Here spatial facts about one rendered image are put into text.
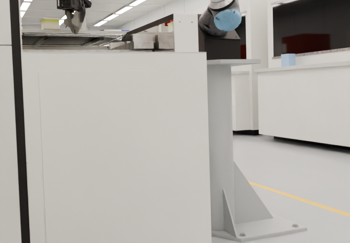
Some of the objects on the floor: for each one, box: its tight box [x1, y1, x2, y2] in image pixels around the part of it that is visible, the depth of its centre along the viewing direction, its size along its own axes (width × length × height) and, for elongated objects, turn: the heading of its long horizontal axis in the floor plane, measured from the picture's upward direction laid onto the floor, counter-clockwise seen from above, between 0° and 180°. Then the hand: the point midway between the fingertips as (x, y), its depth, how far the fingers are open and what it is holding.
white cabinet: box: [22, 53, 211, 243], centre depth 194 cm, size 64×96×82 cm
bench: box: [254, 0, 350, 150], centre depth 526 cm, size 108×180×200 cm
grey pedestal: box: [207, 59, 307, 242], centre depth 229 cm, size 51×44×82 cm
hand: (76, 32), depth 187 cm, fingers closed
